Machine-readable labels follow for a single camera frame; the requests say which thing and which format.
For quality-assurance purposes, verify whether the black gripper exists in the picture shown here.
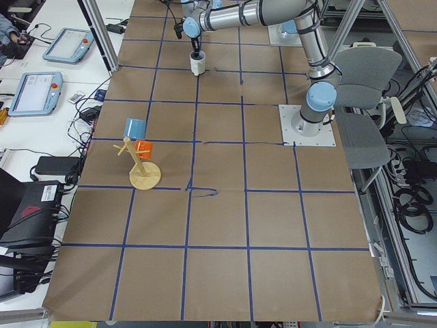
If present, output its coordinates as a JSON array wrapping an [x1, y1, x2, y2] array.
[[191, 37, 201, 52]]

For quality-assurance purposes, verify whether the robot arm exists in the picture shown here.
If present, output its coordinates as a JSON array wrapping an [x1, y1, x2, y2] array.
[[181, 0, 341, 137]]

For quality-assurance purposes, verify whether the wooden mug tree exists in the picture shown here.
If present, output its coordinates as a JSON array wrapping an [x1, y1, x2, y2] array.
[[113, 137, 161, 190]]

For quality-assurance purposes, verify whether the teach pendant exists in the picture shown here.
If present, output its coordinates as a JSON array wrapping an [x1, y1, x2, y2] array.
[[8, 72, 64, 117], [42, 28, 94, 64]]

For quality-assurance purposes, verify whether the aluminium frame post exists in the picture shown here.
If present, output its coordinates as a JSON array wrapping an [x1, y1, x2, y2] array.
[[77, 0, 119, 72]]

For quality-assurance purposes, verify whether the blue cup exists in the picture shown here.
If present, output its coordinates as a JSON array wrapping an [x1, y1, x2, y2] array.
[[123, 118, 147, 139]]

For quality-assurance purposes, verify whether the brown paper mat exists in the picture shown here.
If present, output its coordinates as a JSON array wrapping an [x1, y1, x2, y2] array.
[[44, 1, 381, 323]]

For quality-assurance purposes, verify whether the black power brick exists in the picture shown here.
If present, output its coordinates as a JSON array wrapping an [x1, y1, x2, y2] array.
[[29, 156, 82, 181]]

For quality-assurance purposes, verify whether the white mug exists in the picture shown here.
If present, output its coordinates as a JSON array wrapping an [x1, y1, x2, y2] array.
[[190, 51, 206, 77]]

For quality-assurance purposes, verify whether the black power adapter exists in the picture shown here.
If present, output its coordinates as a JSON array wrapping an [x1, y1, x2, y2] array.
[[106, 23, 126, 34]]

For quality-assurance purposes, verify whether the grey office chair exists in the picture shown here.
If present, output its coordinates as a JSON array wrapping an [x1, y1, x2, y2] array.
[[334, 45, 406, 194]]

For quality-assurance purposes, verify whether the lower teach pendant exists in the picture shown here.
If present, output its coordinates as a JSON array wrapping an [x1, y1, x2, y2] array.
[[8, 72, 64, 117]]

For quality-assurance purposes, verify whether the orange cup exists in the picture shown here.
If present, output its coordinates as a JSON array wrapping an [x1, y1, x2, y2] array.
[[134, 139, 153, 160]]

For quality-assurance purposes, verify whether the upper teach pendant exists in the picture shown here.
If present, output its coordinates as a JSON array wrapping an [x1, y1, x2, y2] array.
[[42, 28, 94, 64]]

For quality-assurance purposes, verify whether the small remote control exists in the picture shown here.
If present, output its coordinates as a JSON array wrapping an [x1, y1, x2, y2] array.
[[68, 91, 85, 104]]

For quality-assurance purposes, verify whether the black computer case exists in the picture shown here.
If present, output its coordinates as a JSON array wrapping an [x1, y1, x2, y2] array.
[[1, 169, 68, 253]]

